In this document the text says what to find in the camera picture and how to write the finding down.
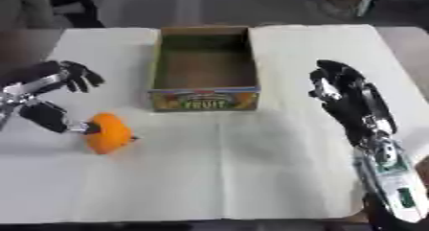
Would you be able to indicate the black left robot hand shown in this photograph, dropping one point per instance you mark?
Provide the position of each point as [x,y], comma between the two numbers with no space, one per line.
[47,116]

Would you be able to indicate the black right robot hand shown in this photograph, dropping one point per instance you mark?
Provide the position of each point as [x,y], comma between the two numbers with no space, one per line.
[352,97]

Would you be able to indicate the orange toy pumpkin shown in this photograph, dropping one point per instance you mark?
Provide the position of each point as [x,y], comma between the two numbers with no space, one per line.
[109,133]

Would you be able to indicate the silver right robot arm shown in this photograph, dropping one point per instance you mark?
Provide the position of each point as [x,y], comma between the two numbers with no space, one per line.
[391,180]

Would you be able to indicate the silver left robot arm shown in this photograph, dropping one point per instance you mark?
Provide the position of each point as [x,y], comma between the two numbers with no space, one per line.
[7,105]

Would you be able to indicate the open cardboard fruit box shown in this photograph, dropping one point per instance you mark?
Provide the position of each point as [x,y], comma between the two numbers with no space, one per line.
[204,69]

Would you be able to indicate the person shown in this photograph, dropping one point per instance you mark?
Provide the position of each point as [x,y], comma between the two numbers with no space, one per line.
[33,6]

